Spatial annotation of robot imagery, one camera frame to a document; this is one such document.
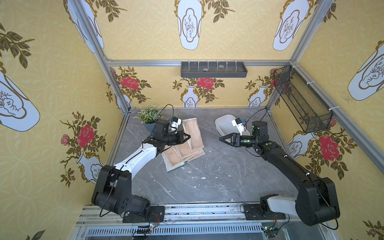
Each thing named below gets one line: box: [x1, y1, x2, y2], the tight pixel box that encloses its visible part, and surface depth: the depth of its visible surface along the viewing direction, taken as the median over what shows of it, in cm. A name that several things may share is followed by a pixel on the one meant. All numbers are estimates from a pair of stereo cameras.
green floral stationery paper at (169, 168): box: [161, 152, 185, 173], surface depth 91 cm
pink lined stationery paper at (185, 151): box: [175, 140, 199, 162], surface depth 94 cm
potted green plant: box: [132, 104, 164, 132], surface depth 97 cm
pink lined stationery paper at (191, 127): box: [182, 117, 205, 152], surface depth 89 cm
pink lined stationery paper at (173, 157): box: [162, 146, 184, 168], surface depth 94 cm
